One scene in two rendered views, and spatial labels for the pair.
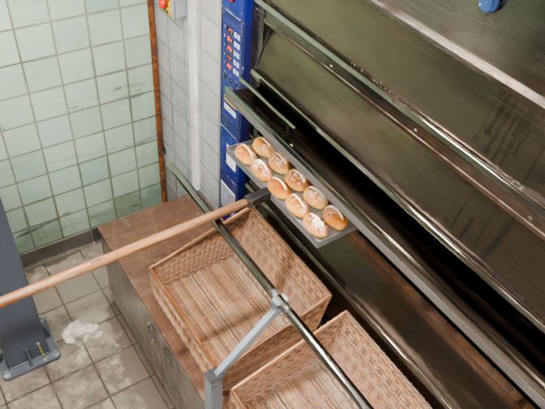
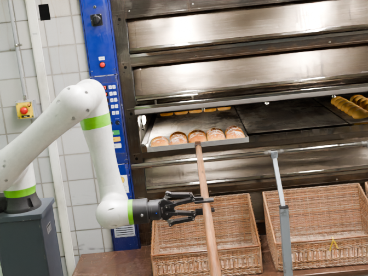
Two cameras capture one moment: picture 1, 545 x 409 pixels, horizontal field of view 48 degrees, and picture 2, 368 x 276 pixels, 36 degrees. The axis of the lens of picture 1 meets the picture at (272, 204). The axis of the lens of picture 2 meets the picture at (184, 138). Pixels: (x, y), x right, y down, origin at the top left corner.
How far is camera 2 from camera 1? 2.51 m
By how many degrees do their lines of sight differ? 54
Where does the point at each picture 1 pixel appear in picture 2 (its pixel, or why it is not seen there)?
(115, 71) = not seen: outside the picture
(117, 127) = not seen: outside the picture
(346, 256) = (244, 161)
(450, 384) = (338, 160)
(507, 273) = (334, 71)
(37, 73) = not seen: outside the picture
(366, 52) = (219, 30)
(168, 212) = (87, 267)
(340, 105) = (208, 73)
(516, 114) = (302, 9)
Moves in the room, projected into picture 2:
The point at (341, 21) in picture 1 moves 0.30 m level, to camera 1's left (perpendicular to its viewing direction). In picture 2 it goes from (195, 28) to (160, 33)
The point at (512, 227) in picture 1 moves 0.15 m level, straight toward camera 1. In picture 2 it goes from (323, 55) to (340, 55)
